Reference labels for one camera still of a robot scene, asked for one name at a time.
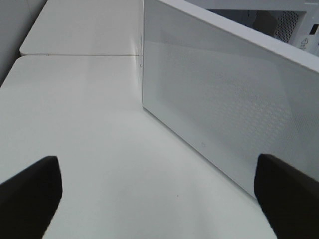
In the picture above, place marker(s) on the white warning label sticker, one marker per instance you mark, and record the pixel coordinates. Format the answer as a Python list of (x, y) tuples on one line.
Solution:
[(304, 43)]

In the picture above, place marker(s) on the white microwave door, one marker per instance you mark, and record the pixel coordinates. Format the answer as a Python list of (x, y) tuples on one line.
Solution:
[(230, 92)]

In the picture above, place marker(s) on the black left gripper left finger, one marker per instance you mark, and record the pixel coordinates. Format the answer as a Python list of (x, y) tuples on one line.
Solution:
[(29, 200)]

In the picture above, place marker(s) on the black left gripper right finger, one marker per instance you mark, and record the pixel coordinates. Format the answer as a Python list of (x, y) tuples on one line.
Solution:
[(288, 198)]

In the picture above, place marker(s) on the white microwave oven body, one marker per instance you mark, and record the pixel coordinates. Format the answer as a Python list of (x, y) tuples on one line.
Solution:
[(284, 20)]

